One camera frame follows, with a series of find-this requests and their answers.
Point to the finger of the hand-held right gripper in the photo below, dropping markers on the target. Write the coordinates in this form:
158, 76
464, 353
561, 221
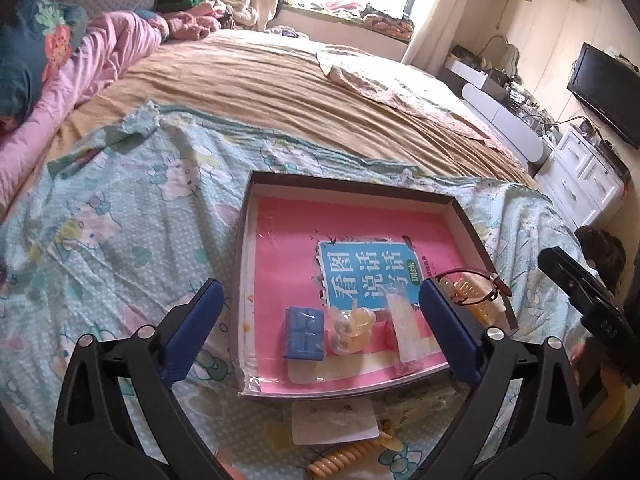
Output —
575, 275

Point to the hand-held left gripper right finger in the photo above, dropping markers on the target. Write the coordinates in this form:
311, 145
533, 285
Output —
450, 330

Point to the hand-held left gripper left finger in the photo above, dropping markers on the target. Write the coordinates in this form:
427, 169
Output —
192, 330

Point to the red bead earrings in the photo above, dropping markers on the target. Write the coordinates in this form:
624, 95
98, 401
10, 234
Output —
406, 330

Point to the shallow dark cardboard box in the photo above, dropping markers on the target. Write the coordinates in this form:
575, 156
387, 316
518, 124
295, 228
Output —
240, 310

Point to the white pearl bead ornament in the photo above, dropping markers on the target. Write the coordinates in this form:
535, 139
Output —
345, 332

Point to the small blue box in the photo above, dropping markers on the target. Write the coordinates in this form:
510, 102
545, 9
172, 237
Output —
304, 334

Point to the person's right hand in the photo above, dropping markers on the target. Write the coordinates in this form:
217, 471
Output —
612, 400

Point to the dark brown furry thing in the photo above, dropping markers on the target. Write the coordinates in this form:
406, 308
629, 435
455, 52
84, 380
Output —
600, 250

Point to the white dresser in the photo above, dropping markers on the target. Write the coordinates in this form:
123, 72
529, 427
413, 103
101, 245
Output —
580, 175

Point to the pink book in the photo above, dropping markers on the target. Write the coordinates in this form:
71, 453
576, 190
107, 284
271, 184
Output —
290, 250

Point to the cat print blanket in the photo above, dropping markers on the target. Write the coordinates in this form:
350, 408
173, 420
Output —
125, 220

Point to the white earring card packet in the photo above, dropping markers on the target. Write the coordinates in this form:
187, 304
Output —
332, 422

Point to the long white cabinet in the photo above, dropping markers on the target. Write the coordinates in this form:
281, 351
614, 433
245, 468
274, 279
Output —
505, 120

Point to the black television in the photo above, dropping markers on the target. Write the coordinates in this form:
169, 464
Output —
602, 90

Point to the white framed mirror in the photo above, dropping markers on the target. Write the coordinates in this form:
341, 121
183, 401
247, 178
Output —
500, 52

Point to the light floral cloth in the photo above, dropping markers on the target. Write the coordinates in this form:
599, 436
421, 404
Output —
400, 90

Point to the tan bedsheet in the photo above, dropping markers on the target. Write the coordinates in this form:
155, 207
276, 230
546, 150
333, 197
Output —
240, 80

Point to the pink quilt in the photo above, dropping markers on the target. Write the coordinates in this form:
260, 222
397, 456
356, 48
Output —
85, 75

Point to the pink fuzzy garment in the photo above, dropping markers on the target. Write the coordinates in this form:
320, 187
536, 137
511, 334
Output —
192, 26

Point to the cream curtain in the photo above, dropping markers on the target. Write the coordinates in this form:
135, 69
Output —
435, 5

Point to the blue floral pillow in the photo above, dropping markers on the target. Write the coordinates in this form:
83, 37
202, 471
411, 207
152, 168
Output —
30, 50

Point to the pile of clothes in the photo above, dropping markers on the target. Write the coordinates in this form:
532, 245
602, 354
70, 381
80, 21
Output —
210, 2

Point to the clothes on window sill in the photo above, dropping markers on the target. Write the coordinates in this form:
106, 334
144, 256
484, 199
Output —
350, 15

